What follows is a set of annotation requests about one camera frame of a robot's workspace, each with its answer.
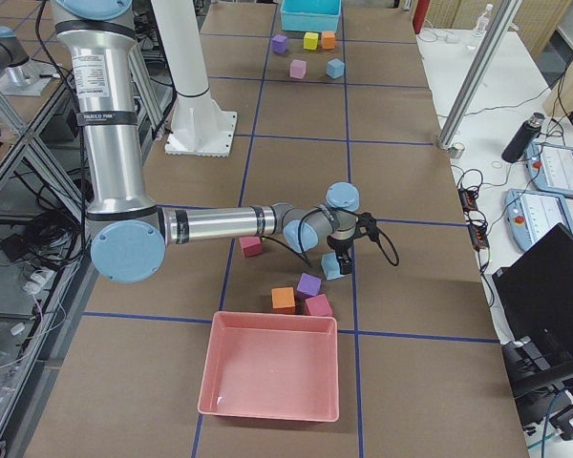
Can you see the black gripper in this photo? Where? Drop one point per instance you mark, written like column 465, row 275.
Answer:
column 340, row 248

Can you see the black monitor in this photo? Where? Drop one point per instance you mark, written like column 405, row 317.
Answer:
column 536, row 291

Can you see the aluminium frame post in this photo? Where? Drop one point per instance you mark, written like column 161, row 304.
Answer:
column 486, row 47

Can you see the teach pendant far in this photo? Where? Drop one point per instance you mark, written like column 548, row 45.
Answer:
column 551, row 167

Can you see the orange foam block right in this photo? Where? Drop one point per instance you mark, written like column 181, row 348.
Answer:
column 283, row 300

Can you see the pink plastic tray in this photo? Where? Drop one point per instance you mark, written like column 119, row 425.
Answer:
column 278, row 367

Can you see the black water bottle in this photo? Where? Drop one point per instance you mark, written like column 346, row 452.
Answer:
column 526, row 133

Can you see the blue plastic tray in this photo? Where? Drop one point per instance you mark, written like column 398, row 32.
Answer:
column 310, row 15

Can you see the purple foam block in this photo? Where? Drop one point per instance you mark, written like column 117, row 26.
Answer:
column 308, row 286
column 279, row 43

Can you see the lilac pink foam block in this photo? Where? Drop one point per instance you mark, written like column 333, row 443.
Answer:
column 298, row 69

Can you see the teach pendant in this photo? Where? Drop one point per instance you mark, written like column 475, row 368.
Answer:
column 532, row 214
column 551, row 167

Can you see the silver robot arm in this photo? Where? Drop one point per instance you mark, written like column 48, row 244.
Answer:
column 130, row 232
column 19, row 73

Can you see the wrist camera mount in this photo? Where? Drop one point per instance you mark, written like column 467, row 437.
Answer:
column 366, row 226

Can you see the yellow foam block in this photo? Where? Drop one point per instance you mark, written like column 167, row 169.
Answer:
column 310, row 41

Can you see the black monitor stand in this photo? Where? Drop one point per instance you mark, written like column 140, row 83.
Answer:
column 529, row 370

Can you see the teach pendant near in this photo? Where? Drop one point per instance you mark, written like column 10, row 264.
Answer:
column 532, row 214

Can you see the purple foam block left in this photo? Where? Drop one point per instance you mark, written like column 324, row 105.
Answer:
column 279, row 43

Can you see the orange foam block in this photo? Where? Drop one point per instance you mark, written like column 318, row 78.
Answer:
column 328, row 40
column 283, row 300

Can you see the pink foam block far right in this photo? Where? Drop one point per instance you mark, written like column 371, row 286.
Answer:
column 318, row 306

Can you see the clear plastic bottle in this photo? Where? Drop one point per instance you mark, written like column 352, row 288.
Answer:
column 483, row 21

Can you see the purple foam block right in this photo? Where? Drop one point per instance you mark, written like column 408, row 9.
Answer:
column 308, row 286

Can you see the black usb hub left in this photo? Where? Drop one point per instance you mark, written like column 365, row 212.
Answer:
column 468, row 200

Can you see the pink foam block near green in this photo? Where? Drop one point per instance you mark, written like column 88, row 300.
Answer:
column 251, row 246

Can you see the light blue foam block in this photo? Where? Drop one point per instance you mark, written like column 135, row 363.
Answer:
column 331, row 267
column 335, row 68

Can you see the white pedestal base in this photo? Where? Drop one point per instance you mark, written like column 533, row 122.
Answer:
column 199, row 126

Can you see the orange foam block left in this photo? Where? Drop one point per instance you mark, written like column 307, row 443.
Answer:
column 328, row 40

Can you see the black usb hub right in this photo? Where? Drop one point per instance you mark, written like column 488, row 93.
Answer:
column 478, row 237

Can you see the black usb hub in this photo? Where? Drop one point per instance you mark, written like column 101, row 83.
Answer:
column 478, row 237
column 468, row 200

